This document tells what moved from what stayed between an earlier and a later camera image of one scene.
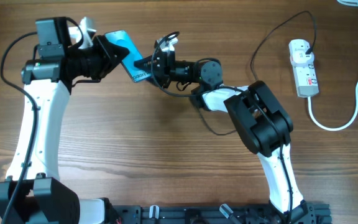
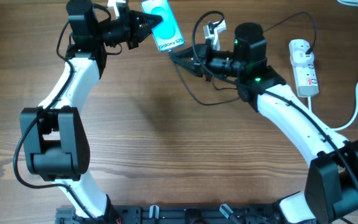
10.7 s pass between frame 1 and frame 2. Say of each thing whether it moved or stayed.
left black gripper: moved
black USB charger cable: moved
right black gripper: moved
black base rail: stayed
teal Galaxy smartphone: moved
